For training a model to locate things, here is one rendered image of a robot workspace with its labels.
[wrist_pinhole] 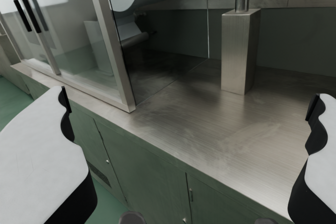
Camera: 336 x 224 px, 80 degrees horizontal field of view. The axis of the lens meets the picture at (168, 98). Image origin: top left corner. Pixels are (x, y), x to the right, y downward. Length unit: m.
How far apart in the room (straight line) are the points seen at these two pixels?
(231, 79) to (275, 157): 0.32
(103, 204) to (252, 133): 1.27
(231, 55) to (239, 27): 0.09
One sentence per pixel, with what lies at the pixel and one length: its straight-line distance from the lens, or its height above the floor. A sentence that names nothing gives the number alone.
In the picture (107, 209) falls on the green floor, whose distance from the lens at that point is 1.62.
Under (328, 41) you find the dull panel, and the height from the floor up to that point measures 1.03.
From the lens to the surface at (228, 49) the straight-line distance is 0.71.
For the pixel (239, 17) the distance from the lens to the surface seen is 0.68.
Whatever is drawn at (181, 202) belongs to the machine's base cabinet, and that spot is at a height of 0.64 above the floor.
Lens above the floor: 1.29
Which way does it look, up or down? 31 degrees down
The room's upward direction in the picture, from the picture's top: 9 degrees counter-clockwise
